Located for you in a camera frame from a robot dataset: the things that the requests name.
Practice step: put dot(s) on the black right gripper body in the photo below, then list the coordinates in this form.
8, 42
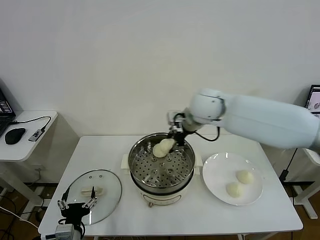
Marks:
182, 133

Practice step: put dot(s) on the white electric cooker pot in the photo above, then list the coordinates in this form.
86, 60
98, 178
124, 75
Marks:
160, 198

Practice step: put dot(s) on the round white plate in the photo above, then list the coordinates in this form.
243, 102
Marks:
220, 175

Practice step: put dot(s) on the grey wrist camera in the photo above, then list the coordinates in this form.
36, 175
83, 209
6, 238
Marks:
64, 231
172, 120

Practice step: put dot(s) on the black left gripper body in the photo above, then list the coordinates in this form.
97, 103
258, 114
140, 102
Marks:
75, 211

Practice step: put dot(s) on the grey laptop with image windows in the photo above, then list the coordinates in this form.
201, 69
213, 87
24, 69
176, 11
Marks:
314, 100

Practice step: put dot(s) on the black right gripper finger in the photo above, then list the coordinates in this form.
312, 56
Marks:
174, 130
180, 141

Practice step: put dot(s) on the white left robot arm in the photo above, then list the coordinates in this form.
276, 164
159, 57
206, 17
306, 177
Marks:
77, 236

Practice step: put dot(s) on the white side desk with mouse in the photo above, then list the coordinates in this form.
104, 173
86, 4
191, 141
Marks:
17, 152

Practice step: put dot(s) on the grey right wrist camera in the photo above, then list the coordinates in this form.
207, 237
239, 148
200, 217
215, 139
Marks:
172, 120

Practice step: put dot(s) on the black laptop with dark screen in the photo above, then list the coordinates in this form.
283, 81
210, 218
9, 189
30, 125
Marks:
5, 107

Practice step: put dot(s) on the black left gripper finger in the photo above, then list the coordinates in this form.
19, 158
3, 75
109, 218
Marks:
93, 192
66, 193

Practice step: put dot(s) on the perforated steel steamer basket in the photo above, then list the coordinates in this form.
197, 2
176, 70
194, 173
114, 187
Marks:
185, 160

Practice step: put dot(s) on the small grey usb hub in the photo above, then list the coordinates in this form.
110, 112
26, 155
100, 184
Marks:
35, 135

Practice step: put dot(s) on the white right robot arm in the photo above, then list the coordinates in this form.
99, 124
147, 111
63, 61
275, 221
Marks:
262, 120

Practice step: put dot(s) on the black computer mouse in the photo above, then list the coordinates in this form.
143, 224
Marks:
15, 136

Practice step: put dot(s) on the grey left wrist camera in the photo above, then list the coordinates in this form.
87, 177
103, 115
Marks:
64, 231

